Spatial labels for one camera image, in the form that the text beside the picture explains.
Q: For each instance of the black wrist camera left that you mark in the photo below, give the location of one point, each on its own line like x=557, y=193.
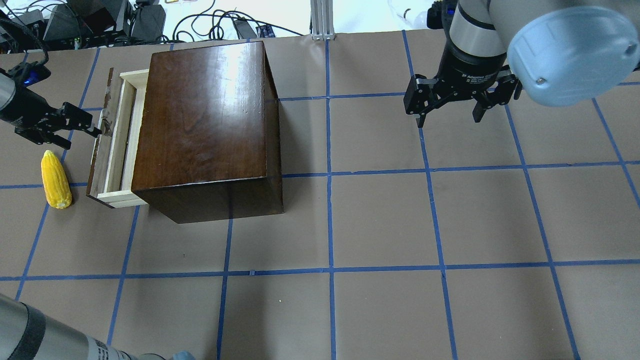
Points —
x=28, y=74

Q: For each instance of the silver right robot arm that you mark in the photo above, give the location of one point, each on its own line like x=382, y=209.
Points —
x=560, y=52

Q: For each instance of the yellow corn cob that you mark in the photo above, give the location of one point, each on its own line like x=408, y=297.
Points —
x=54, y=180

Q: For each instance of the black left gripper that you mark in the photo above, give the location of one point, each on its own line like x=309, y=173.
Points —
x=21, y=109

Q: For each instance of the light wood drawer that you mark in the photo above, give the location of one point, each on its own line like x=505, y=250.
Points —
x=111, y=173

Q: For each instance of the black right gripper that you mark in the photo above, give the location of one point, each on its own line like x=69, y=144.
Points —
x=467, y=71

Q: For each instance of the aluminium frame post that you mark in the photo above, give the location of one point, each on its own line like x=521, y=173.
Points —
x=322, y=20

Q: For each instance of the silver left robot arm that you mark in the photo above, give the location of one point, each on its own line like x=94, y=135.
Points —
x=26, y=332

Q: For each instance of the dark brown wooden cabinet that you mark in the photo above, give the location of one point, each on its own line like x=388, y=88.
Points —
x=209, y=146

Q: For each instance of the white drawer handle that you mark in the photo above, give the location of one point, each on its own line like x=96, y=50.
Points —
x=103, y=141

